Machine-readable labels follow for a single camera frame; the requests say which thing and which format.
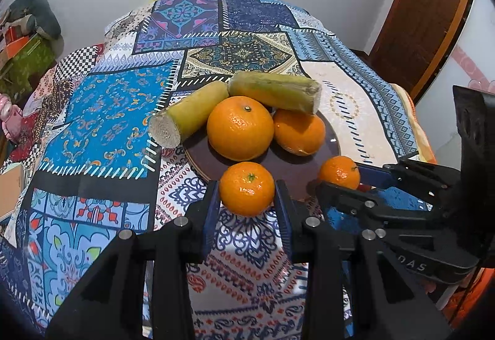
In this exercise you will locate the pink plush toy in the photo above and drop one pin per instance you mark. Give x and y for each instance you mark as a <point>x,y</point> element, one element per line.
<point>11,115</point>

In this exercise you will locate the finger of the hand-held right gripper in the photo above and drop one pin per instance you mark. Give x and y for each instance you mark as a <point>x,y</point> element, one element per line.
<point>348,199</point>
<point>375,175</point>

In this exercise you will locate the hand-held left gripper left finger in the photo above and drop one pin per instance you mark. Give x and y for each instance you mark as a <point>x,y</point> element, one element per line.
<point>210,218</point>

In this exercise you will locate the grey plush toy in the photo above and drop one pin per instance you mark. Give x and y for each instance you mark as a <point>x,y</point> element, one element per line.
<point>36,13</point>

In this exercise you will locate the checkered patterned quilt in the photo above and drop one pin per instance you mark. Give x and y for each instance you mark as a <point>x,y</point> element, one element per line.
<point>73,61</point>

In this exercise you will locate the large orange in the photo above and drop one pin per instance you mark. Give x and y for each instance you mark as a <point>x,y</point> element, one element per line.
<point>239,127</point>
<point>299,131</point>

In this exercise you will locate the blue patchwork printed blanket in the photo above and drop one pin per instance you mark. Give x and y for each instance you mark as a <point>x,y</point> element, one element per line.
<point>108,119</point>

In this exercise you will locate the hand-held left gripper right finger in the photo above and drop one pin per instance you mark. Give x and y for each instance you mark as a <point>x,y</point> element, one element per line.
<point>283,218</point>

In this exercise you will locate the green patterned box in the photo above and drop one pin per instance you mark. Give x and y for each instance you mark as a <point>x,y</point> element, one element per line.
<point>25,67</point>

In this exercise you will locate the orange box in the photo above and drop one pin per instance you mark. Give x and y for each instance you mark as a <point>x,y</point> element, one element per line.
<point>17,40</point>

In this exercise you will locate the small tangerine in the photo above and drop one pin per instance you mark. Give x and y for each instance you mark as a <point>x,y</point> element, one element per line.
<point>247,189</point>
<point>339,171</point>

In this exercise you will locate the yellow-green sugarcane piece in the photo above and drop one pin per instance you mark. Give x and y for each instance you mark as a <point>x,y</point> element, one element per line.
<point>193,113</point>
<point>276,90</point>

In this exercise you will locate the orange bedsheet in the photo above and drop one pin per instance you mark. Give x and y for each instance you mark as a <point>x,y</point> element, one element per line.
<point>421,139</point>

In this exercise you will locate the dark brown round plate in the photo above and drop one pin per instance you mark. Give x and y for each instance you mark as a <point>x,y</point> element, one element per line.
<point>294,170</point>

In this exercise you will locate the brown cardboard piece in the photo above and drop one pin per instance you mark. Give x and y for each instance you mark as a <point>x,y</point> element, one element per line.
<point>9,189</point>

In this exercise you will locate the brown wooden door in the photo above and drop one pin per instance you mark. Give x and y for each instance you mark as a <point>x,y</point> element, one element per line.
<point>421,15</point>

